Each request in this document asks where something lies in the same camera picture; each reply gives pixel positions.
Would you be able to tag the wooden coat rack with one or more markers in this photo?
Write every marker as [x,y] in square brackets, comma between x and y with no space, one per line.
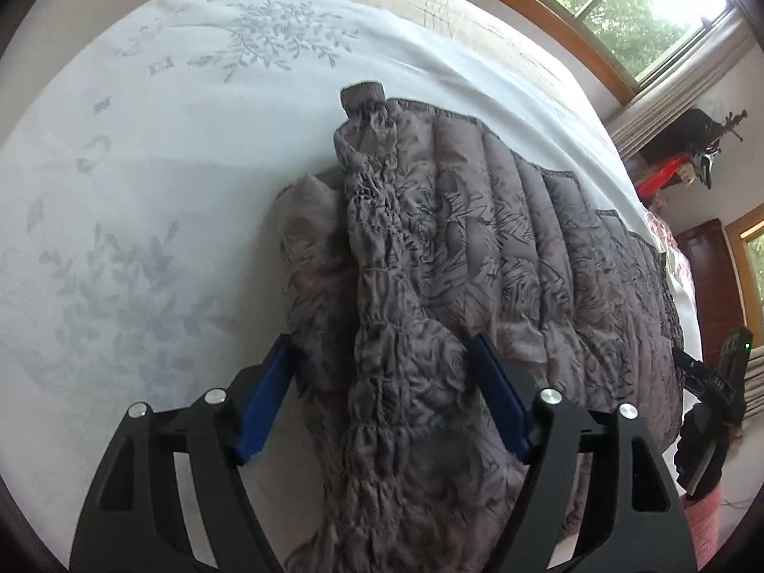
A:
[731,122]

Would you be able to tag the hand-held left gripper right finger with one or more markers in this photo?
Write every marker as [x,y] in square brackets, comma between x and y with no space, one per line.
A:
[498,394]

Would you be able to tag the beige curtain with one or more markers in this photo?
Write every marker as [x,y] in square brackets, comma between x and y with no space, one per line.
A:
[674,95]

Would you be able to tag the white patterned bed sheet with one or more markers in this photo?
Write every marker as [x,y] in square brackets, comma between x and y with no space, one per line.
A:
[149,191]

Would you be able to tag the small yellow framed window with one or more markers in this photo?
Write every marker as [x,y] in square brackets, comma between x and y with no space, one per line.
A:
[753,268]

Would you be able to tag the red bag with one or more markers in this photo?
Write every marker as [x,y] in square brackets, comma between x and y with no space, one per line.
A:
[659,176]

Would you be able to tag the grey quilted jacket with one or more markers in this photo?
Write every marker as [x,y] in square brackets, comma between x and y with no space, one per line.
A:
[507,250]

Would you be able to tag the pink floral blanket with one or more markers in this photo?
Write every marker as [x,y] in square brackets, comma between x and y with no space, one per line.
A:
[665,233]

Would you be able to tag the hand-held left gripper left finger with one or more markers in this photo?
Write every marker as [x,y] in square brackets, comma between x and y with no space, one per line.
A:
[262,412]

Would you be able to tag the wooden framed window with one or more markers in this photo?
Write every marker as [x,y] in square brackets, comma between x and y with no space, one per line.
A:
[537,15]

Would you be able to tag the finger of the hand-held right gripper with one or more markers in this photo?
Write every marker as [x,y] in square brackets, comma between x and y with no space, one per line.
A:
[695,370]

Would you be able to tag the beige quilted bedspread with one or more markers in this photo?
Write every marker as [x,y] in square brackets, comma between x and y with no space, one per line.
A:
[418,0]

